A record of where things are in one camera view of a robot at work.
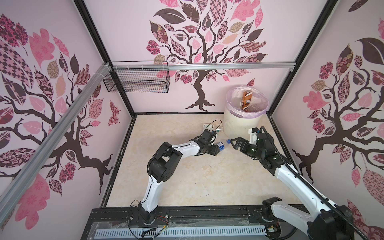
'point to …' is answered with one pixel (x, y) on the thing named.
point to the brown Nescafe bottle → (246, 98)
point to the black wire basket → (138, 77)
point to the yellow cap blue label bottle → (221, 145)
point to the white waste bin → (235, 127)
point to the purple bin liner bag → (258, 105)
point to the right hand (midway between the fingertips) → (235, 141)
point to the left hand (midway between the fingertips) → (214, 150)
